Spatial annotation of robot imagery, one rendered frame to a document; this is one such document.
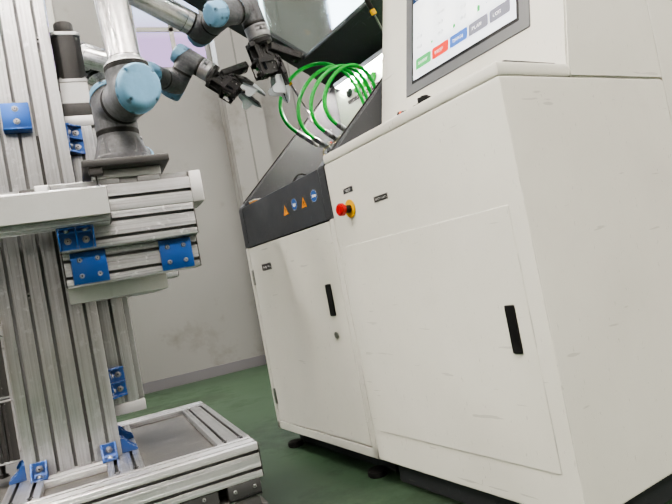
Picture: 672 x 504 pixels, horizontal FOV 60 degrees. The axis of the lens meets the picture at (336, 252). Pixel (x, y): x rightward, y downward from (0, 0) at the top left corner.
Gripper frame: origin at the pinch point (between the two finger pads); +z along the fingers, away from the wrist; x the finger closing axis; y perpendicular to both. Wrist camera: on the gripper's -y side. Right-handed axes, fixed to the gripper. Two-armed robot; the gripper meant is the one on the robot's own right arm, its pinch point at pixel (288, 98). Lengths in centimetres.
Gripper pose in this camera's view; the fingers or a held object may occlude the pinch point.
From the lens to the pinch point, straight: 196.8
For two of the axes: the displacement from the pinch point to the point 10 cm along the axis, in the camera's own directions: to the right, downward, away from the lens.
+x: 4.6, -0.6, -8.8
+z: 3.5, 9.3, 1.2
